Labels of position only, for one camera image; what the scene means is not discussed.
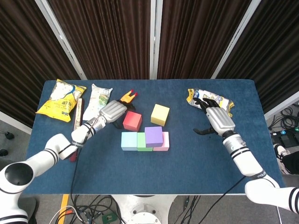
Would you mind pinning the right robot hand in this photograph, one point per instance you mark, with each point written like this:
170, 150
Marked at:
220, 121

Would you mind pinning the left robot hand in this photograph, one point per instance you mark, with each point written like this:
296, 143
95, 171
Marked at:
113, 112

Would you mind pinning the red foam cube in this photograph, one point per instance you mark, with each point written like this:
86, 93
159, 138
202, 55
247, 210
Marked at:
133, 121

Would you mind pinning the light blue foam cube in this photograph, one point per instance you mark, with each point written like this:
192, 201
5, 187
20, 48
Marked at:
129, 141

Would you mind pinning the green foam cube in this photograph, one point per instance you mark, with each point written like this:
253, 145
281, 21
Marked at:
140, 142

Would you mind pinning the purple foam cube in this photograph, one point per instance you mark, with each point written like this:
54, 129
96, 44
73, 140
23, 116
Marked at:
153, 137

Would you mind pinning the pink foam cube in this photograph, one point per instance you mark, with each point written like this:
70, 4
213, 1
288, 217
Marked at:
165, 141

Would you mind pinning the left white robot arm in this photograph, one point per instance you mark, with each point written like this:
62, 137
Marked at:
42, 161

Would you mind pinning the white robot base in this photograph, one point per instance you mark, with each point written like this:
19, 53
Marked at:
142, 210

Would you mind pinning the white snack bag green print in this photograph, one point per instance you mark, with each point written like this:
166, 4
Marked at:
97, 100

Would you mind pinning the yellow rubber chicken toy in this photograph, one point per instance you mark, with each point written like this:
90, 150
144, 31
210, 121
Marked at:
128, 98

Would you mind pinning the white yellow snack packet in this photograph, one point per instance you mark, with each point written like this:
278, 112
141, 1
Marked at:
224, 100

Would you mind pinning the yellow foam cube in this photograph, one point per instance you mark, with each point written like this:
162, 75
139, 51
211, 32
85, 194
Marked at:
160, 114

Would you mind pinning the yellow popcorn snack bag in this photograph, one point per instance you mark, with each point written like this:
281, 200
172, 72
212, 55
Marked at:
59, 102

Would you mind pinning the white partition base bar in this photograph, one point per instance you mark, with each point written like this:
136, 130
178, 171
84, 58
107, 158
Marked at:
280, 108
14, 122

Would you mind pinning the white sneaker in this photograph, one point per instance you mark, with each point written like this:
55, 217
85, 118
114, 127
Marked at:
280, 151

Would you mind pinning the black device green lights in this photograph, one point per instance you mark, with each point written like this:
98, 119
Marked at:
287, 140

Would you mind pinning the blue table cloth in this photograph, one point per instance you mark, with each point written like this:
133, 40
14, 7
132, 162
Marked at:
140, 177

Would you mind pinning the brown curtain panel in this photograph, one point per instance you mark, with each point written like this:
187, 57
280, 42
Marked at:
23, 58
275, 58
198, 39
105, 39

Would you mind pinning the black trouser leg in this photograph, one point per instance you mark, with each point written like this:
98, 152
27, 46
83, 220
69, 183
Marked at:
292, 162

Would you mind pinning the green circuit board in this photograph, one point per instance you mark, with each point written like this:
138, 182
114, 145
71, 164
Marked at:
108, 218

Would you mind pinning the white partition post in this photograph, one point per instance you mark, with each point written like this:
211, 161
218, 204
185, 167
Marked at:
62, 39
156, 39
234, 39

